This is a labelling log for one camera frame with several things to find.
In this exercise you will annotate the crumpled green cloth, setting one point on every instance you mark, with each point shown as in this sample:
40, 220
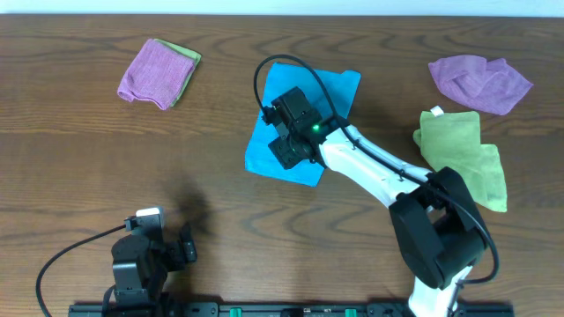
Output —
454, 140

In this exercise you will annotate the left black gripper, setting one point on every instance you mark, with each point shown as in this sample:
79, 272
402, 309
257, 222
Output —
188, 246

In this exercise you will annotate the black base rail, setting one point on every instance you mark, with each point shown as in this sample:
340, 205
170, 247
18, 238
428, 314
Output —
210, 309

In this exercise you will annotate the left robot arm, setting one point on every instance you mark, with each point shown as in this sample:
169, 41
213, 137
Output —
142, 262

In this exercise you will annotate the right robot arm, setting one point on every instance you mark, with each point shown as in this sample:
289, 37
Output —
439, 231

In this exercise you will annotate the folded green cloth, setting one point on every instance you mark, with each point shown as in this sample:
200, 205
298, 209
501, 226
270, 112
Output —
191, 54

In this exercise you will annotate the folded purple cloth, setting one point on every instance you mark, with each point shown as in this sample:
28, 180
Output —
156, 75

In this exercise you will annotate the crumpled purple cloth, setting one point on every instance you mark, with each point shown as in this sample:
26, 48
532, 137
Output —
493, 87

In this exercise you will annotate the blue microfiber cloth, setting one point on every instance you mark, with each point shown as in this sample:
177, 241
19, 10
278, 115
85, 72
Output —
342, 88

